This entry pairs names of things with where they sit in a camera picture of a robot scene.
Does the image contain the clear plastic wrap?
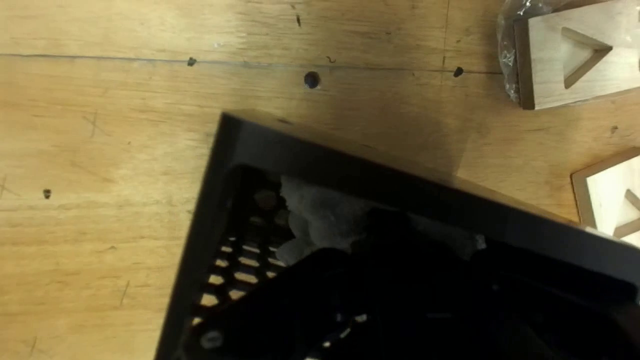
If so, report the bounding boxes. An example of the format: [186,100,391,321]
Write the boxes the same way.
[497,0,538,109]

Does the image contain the black perforated box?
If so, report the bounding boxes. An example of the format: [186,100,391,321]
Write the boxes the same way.
[155,109,640,360]

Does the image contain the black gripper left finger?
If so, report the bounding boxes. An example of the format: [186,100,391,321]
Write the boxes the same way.
[199,209,403,360]

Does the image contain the wooden board coloured pieces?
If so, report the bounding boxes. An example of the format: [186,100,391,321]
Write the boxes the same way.
[513,0,640,113]

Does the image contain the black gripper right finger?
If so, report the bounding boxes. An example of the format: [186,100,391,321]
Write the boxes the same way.
[399,209,640,360]

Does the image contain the wooden board triangle cutouts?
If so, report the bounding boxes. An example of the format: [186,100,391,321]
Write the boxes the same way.
[569,147,640,250]

